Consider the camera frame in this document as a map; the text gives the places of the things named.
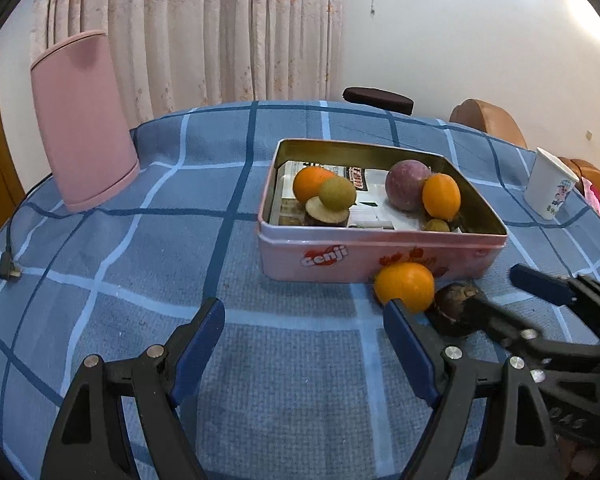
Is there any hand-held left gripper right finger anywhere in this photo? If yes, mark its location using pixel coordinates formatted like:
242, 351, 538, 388
383, 299, 568, 480

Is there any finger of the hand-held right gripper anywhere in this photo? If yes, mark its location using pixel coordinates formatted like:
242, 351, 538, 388
510, 263, 600, 347
460, 293, 600, 369

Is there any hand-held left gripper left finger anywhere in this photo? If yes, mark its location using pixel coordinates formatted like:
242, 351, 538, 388
40, 297, 226, 480

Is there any dark brown passion fruit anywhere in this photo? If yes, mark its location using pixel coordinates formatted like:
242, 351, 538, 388
432, 282, 486, 338

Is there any orange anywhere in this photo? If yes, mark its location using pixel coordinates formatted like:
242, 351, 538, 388
293, 166, 338, 202
373, 261, 436, 315
422, 172, 462, 221

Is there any pink tin box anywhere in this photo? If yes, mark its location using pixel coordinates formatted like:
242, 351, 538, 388
258, 137, 509, 285

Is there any purple round fruit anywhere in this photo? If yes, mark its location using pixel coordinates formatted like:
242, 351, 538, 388
385, 159, 432, 211

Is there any yellowish green round fruit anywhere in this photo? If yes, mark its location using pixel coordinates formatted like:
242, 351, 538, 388
318, 176, 357, 212

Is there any blue plaid tablecloth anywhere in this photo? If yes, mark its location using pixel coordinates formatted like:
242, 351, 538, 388
0, 100, 600, 480

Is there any white cartoon mug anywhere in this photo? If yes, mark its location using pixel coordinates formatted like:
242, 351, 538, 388
523, 147, 580, 221

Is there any brown leather sofa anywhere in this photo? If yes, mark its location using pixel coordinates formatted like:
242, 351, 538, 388
560, 157, 600, 211

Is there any printed paper packet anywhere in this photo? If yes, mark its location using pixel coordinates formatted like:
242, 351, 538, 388
270, 160, 463, 233

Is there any brown leather armchair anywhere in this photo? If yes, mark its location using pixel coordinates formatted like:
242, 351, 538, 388
449, 99, 528, 150

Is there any dark round stool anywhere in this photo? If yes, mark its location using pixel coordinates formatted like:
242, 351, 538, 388
342, 87, 415, 116

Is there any pink cylindrical appliance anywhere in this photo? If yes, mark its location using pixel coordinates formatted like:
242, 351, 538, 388
30, 30, 141, 213

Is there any pink floral curtain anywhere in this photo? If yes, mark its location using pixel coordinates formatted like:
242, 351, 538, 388
30, 0, 344, 128

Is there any black power cable with plug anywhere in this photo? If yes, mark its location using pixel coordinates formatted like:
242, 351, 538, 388
0, 172, 88, 281

